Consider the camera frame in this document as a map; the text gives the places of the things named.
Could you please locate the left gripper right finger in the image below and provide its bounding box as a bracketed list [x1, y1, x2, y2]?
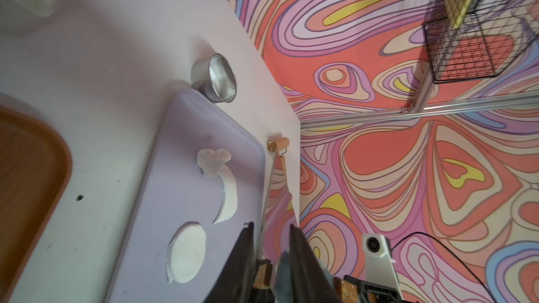
[275, 225, 341, 302]

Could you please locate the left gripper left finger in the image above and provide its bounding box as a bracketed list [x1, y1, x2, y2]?
[204, 222, 256, 303]

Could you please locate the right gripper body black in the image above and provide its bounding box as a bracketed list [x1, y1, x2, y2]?
[344, 275, 411, 303]

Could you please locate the round cut dough wrapper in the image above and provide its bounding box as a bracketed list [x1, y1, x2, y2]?
[166, 223, 206, 284]

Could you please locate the lilac plastic cutting mat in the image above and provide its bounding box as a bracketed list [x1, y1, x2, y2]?
[106, 89, 266, 302]

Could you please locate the white dough piece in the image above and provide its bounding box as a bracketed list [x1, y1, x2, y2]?
[195, 148, 239, 224]

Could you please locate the wooden dough roller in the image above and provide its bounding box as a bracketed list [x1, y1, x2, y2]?
[267, 133, 291, 178]

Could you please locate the round metal cutter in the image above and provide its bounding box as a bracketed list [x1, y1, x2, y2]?
[190, 53, 237, 103]

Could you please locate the brown wooden tray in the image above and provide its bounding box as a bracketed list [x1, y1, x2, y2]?
[1, 107, 72, 302]

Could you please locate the black wire basket back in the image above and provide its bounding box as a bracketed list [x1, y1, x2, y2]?
[422, 0, 538, 84]

